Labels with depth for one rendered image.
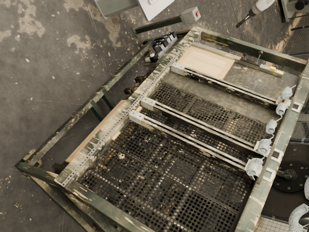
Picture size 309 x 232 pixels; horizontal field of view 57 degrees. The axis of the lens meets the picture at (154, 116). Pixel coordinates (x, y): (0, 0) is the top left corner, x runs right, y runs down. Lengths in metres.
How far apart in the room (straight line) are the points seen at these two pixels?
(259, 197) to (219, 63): 1.42
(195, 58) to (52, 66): 1.44
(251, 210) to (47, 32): 2.40
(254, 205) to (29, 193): 2.04
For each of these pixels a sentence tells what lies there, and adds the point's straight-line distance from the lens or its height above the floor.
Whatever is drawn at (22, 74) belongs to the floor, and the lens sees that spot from 2.91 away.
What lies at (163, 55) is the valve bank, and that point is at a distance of 2.94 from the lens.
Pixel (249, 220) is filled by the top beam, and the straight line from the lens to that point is 1.94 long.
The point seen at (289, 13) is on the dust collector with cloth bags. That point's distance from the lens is 8.21.
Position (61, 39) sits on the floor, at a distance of 3.13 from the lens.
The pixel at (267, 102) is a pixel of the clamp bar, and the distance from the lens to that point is 2.57.
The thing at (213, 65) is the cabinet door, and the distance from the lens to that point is 2.88.
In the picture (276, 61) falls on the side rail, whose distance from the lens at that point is 3.14.
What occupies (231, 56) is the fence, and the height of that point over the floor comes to 1.28.
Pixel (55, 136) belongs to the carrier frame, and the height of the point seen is 0.18.
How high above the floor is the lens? 2.71
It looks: 44 degrees down
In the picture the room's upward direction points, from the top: 92 degrees clockwise
